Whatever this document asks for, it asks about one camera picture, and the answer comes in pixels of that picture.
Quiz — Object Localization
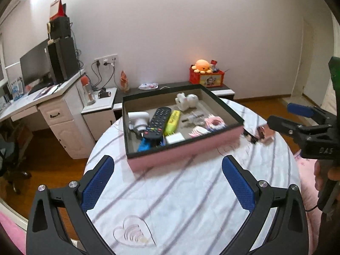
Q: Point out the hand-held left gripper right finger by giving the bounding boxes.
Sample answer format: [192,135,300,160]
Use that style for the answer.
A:
[222,154,310,255]

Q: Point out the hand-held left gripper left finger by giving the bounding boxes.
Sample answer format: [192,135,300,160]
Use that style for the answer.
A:
[26,154,115,255]

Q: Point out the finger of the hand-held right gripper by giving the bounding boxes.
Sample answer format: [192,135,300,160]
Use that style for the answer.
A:
[266,115,306,139]
[287,102,323,118]

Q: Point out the pink cylindrical container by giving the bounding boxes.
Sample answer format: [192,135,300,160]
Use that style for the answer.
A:
[256,124,276,145]

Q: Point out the pink hair ties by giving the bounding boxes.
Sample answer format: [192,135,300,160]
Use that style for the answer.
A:
[204,114,226,132]

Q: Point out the pink storage box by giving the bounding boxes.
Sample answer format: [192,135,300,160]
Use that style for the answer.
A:
[122,84,244,173]

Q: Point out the yellow highlighter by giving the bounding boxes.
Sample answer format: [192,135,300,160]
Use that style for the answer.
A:
[164,110,181,136]

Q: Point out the person's right hand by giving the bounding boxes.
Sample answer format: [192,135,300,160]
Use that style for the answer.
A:
[313,161,340,191]

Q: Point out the pink blanket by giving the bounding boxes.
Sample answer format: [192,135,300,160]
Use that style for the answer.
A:
[292,149,323,234]

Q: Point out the white door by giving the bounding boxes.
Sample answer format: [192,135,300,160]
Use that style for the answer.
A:
[291,16,316,105]

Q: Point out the white striped tablecloth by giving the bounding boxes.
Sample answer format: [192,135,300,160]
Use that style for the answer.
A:
[84,98,302,255]

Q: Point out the blue rectangular item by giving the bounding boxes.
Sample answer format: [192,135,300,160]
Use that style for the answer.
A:
[137,137,166,152]

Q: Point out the pink and white small toy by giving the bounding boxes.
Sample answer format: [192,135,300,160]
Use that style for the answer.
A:
[189,126,209,138]

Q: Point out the white desk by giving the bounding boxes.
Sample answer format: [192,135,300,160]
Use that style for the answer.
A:
[0,69,96,160]

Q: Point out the white plug-in device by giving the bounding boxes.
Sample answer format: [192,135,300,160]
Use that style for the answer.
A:
[128,111,150,136]

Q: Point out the clear plastic item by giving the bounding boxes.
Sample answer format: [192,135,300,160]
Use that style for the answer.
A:
[183,112,206,128]

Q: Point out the white power adapter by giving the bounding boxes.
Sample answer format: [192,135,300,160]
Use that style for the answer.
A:
[165,133,185,144]

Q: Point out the red printed crate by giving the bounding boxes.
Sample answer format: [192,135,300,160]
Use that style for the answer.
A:
[189,65,226,88]

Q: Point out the black remote control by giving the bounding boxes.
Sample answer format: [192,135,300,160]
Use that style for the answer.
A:
[143,107,172,141]

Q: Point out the office chair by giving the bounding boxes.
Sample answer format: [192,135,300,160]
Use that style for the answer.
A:
[0,127,32,195]

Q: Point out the red-capped clear bottle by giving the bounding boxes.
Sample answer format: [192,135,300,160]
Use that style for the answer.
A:
[81,76,96,106]

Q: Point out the orange octopus plush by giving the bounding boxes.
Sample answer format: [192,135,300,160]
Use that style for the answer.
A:
[193,59,213,74]

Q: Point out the pink floor mat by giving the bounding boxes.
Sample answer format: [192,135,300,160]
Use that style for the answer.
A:
[0,210,27,255]

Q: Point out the red snack bag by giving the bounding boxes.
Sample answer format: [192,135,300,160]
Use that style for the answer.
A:
[120,70,131,90]

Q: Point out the papers on desk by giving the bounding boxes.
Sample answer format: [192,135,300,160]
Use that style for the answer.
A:
[28,83,63,98]

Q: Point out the black computer tower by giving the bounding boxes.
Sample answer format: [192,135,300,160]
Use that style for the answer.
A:
[46,37,81,84]

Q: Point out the black computer monitor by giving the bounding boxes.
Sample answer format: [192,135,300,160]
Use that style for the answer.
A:
[20,39,52,85]

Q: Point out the black speaker box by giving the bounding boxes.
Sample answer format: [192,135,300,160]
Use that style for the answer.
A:
[48,17,72,40]

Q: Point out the red cardboard box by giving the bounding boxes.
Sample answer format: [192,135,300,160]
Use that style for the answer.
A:
[50,0,67,20]

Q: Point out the black power cables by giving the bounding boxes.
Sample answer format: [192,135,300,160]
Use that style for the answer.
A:
[90,60,116,91]

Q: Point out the white wall socket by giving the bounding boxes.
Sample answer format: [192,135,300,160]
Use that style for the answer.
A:
[95,54,118,66]

